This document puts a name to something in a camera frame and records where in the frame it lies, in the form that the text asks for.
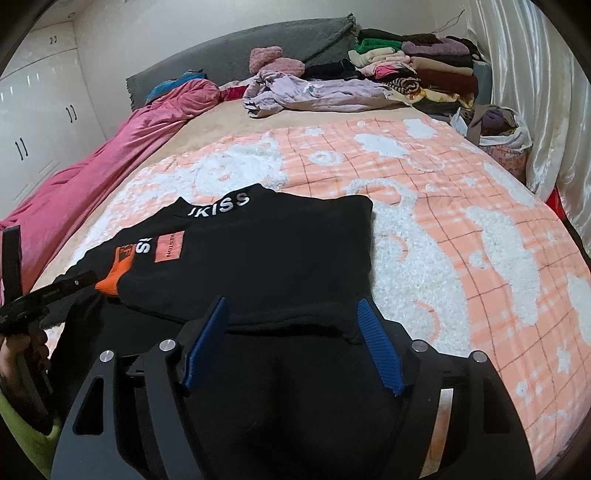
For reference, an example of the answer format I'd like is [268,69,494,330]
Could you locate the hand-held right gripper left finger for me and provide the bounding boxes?
[50,296,232,480]

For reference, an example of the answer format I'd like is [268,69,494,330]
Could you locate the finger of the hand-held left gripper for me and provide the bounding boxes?
[1,225,24,301]
[41,271,99,305]

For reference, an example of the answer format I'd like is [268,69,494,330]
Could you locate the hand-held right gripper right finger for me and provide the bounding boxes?
[356,298,537,480]

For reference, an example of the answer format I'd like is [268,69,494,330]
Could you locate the black printed t-shirt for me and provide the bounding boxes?
[46,183,407,480]

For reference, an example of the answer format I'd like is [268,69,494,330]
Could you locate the person's left forearm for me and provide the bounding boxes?
[0,385,62,464]

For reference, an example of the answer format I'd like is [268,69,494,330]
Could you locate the white bag of clothes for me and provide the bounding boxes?
[450,104,534,153]

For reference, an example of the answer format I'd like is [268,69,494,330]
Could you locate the pile of folded clothes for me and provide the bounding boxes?
[346,28,485,110]

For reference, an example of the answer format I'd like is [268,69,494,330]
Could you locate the person's left hand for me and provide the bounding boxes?
[0,331,49,388]

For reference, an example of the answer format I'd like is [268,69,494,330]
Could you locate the pink duvet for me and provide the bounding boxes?
[0,78,223,296]

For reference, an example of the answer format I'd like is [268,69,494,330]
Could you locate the pink white checked blanket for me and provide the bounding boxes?
[65,115,591,480]

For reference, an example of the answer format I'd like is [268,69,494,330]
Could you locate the white wardrobe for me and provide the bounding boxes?
[0,23,112,213]

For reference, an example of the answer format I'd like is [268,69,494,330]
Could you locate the beige bedsheet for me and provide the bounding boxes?
[32,98,444,287]

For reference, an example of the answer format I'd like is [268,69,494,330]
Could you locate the blue cloth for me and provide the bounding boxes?
[144,69,206,104]

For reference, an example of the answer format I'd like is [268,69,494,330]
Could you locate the pink patterned bag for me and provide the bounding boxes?
[480,142,530,182]

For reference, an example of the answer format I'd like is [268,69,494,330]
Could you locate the red box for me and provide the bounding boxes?
[545,187,579,232]

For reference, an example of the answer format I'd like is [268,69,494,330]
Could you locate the red cloth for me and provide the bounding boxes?
[222,83,252,102]

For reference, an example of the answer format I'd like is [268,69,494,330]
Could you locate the lilac garment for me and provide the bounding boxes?
[242,69,402,119]

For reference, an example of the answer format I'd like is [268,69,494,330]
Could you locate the grey headboard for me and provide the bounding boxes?
[126,14,358,112]

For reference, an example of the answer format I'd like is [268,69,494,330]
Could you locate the black garment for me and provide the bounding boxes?
[302,59,365,81]

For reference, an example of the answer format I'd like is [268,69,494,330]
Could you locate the grey box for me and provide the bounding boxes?
[473,62,496,109]

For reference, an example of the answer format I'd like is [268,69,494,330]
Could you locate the pink fluffy garment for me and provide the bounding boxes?
[249,45,305,78]

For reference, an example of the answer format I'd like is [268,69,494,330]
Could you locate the white satin curtain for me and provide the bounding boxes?
[466,0,591,232]

